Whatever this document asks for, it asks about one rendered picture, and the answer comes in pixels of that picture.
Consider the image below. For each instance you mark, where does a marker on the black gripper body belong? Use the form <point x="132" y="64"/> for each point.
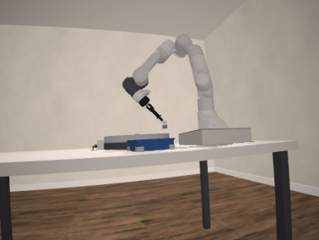
<point x="144" y="101"/>

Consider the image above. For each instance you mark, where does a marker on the blue crate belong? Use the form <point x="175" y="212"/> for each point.
<point x="150" y="144"/>

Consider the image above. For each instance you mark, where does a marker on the grey round table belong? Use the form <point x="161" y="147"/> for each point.
<point x="119" y="142"/>

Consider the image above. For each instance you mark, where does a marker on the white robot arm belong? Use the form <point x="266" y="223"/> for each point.
<point x="206" y="115"/>

